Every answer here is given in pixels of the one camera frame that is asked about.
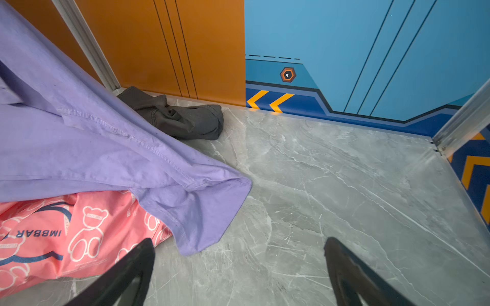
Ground dark grey jeans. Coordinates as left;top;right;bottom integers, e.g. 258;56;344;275
117;86;225;140

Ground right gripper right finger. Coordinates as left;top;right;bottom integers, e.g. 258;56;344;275
324;237;413;306

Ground aluminium corner post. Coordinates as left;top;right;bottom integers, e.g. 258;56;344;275
433;80;489;158
52;0;122;93

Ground pink bear print cloth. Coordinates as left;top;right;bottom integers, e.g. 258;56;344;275
1;191;172;297

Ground right aluminium corner post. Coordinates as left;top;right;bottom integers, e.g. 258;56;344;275
433;80;489;158

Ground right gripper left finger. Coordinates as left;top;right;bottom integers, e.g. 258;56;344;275
67;238;155;305

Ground purple cloth shirt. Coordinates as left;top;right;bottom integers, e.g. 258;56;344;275
1;1;252;256

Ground left aluminium corner post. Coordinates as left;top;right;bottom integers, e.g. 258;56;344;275
52;0;122;93

